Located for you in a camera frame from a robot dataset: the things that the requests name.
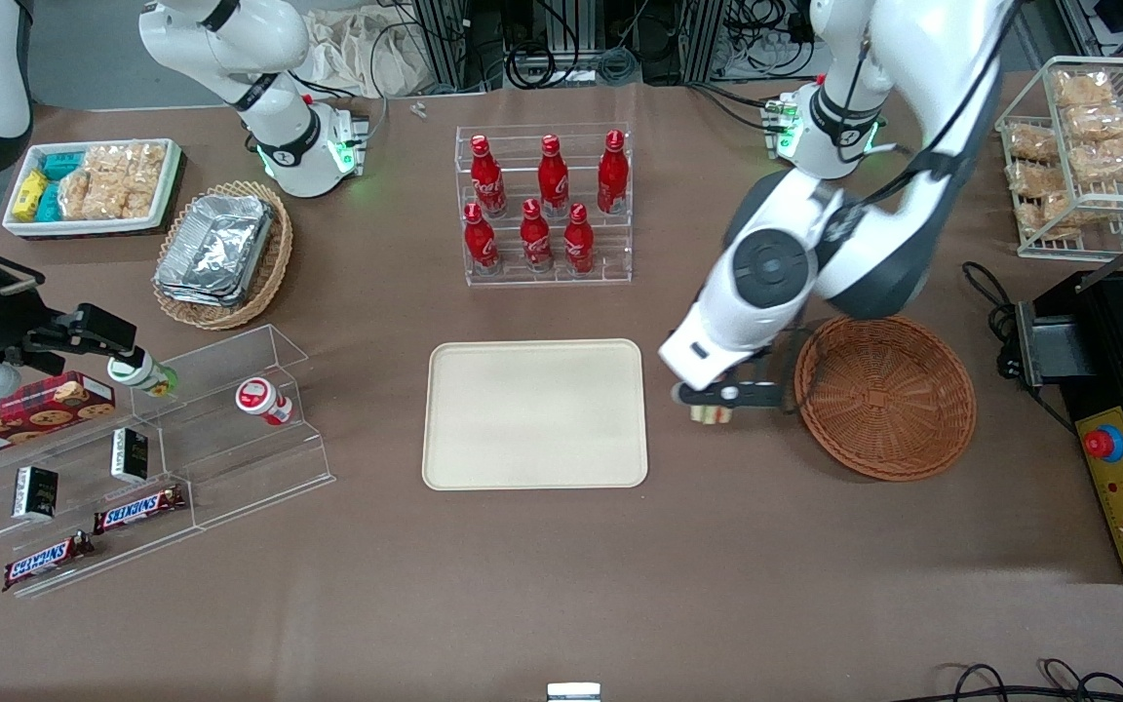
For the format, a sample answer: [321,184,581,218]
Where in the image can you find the black power cable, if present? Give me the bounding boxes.
[961,261,1023,381]

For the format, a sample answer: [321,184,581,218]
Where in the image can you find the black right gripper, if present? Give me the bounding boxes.
[0,255,138,364]

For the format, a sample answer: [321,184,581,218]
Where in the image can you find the round brown wicker basket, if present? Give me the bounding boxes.
[794,314,977,482]

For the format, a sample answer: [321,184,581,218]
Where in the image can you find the red plaid cookie box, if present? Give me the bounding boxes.
[0,371,117,465]

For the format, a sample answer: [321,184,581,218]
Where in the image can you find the aluminium frame rack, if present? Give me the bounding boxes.
[410,0,821,91]

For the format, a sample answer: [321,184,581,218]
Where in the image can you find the black looped floor cable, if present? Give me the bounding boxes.
[922,660,1123,702]

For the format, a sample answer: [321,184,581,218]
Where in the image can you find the beige plastic tray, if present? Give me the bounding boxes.
[423,339,648,490]

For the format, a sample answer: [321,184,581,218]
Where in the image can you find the crumpled beige cloth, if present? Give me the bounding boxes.
[303,8,428,98]

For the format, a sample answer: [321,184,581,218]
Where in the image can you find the white wire basket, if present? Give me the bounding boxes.
[995,57,1123,261]

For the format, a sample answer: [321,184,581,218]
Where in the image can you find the clear acrylic bottle rack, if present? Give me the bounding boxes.
[454,124,634,287]

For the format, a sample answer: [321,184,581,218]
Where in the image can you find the white bottle red cap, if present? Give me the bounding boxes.
[236,378,293,426]

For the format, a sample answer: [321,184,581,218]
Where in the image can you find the clear acrylic tiered shelf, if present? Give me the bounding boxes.
[0,325,336,598]

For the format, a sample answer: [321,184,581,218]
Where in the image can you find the oval light wicker basket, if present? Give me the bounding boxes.
[152,180,293,331]

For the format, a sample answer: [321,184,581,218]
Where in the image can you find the small black box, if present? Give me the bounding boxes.
[111,428,149,484]
[14,466,59,521]

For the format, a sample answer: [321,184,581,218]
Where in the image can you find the snickers chocolate bar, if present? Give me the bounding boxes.
[3,531,95,592]
[94,485,187,534]

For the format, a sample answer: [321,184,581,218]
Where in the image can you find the black machine base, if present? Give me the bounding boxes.
[1034,268,1123,586]

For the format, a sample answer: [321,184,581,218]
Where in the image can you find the white rectangular snack tray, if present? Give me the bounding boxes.
[2,138,182,238]

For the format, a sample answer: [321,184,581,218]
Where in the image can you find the grey metal box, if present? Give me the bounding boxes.
[1015,297,1099,388]

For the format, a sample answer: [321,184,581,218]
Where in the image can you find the green and white bottle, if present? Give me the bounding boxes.
[108,351,178,398]

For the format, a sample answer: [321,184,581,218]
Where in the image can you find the clear rice cracker bag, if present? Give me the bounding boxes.
[1022,193,1081,237]
[59,146,126,221]
[1008,161,1062,198]
[1066,104,1123,142]
[1054,70,1116,108]
[1068,136,1123,186]
[118,143,169,218]
[1008,125,1060,162]

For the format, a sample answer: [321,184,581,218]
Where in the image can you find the stacked aluminium foil trays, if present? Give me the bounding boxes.
[154,193,275,308]

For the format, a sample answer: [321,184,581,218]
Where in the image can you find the red cola bottle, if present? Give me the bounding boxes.
[598,130,630,215]
[463,203,501,276]
[469,135,508,217]
[520,199,555,274]
[563,203,597,276]
[537,135,570,217]

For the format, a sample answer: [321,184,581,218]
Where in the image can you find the yellow snack packet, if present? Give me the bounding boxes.
[14,171,49,221]

